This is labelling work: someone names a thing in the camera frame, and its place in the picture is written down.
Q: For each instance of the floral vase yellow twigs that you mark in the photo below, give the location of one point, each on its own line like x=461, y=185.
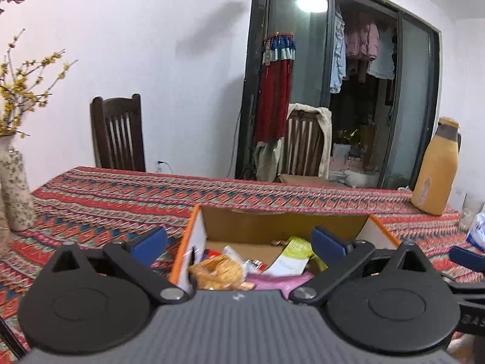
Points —
x=25, y=88

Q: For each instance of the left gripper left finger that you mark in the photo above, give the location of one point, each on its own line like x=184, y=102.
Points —
x=133, y=260

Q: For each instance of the hanging blue shirt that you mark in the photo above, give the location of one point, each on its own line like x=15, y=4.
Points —
x=338, y=67

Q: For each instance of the orange thermos jug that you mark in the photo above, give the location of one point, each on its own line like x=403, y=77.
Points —
x=438, y=169

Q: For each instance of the white blue tissue pack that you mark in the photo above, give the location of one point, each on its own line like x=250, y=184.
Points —
x=476, y=233

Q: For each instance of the oat crisp pack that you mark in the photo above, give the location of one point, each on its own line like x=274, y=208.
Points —
x=225, y=271

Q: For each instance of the red tassel hanging decoration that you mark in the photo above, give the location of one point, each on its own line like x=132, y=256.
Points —
x=275, y=87

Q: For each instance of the pink snack pack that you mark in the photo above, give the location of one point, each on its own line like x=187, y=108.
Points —
x=283, y=283

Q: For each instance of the dark wooden chair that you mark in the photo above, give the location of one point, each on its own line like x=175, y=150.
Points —
x=118, y=134

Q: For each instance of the patterned red tablecloth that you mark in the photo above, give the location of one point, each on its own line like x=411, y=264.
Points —
x=72, y=306

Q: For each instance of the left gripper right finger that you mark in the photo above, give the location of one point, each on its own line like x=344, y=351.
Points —
x=344, y=259

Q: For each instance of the hanging pink jacket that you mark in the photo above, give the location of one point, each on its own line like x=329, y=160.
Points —
x=361, y=36

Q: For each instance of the long green snack bar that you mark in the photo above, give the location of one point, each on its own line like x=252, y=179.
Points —
x=293, y=260

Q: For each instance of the drinking glass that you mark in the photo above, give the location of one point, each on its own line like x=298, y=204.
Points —
x=472, y=205

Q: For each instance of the chair with beige cloth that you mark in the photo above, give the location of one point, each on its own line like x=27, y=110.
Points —
x=306, y=146

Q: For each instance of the orange pumpkin cardboard box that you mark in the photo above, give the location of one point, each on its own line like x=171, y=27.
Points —
x=251, y=234

